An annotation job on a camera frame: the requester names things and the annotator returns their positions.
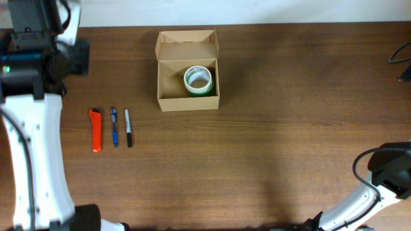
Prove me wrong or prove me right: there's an orange utility knife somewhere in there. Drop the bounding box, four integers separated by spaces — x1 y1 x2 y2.
89 108 102 153

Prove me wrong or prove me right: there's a blue pen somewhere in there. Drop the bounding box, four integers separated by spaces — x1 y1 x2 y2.
110 107 118 148

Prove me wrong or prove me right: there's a black sharpie marker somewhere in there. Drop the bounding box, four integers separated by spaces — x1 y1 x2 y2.
125 108 132 148

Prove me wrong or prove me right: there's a brown cardboard box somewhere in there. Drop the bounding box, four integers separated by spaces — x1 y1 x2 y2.
155 30 220 112

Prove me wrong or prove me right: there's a white masking tape roll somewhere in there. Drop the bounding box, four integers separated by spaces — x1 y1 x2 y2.
184 65 214 96

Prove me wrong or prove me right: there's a green tape roll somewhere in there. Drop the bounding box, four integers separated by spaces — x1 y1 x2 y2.
185 72 214 96

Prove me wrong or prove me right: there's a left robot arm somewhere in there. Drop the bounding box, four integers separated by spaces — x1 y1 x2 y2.
1 1 128 230

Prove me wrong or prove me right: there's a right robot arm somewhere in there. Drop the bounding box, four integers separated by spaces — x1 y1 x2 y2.
300 142 410 231

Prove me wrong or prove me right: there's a black cable at edge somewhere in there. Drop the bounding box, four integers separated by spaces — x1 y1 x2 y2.
389 41 411 83

